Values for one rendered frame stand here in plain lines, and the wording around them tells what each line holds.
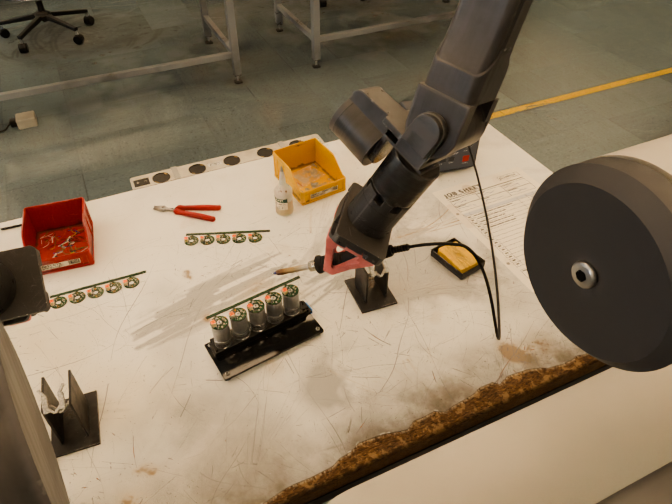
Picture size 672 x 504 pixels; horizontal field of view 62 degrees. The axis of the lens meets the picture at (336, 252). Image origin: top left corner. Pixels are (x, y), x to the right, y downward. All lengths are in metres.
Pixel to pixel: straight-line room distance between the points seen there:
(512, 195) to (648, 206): 0.98
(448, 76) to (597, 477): 0.35
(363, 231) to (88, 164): 2.22
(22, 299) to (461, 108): 0.44
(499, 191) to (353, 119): 0.59
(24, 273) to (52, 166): 2.23
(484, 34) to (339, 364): 0.48
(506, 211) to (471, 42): 0.60
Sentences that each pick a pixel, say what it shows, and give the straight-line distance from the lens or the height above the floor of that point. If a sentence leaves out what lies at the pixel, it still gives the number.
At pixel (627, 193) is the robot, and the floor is 1.31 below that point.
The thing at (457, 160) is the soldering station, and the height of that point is 0.78.
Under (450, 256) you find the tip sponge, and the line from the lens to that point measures 0.96.
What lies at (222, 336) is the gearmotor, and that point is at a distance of 0.80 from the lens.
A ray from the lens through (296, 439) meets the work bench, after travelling 0.75.
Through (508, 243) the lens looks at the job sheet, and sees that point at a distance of 1.04.
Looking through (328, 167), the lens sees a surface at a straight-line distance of 1.15.
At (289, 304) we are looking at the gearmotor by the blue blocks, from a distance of 0.83.
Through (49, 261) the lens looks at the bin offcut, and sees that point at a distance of 1.03.
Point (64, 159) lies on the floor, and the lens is 2.85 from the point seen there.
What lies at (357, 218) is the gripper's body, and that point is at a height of 1.00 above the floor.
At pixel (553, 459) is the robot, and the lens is 0.36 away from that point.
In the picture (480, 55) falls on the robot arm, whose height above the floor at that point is 1.20.
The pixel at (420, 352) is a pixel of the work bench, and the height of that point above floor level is 0.75.
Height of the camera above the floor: 1.41
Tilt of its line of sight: 42 degrees down
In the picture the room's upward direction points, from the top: straight up
